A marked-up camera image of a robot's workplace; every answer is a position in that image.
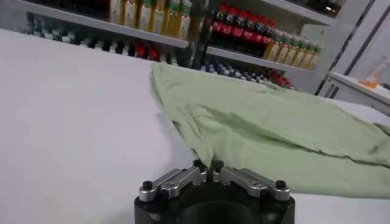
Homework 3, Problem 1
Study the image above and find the plastic cup with orange liquid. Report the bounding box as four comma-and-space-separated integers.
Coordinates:
359, 56, 390, 89

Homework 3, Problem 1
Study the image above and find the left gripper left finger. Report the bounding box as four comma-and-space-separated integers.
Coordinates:
138, 158, 211, 203

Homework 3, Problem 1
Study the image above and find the glass beverage cooler cabinet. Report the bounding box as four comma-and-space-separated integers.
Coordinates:
0, 0, 214, 69
194, 0, 375, 95

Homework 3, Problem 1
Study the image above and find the light green shirt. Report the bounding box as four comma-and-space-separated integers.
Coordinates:
149, 62, 390, 200

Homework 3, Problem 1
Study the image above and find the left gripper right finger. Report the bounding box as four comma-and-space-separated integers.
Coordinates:
211, 159, 291, 201

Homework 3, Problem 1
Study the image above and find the white side table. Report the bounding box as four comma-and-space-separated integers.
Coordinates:
316, 71, 390, 116

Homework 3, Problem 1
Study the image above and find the white cooler shelf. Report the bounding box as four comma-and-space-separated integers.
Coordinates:
207, 45, 316, 74
18, 0, 190, 49

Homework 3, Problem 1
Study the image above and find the yellow juice bottle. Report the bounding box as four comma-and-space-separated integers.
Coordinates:
275, 32, 290, 63
264, 29, 283, 60
152, 0, 167, 34
307, 43, 322, 71
179, 0, 193, 41
108, 0, 122, 24
300, 41, 314, 69
292, 38, 307, 67
285, 35, 299, 65
121, 0, 138, 29
137, 0, 152, 31
166, 0, 180, 38

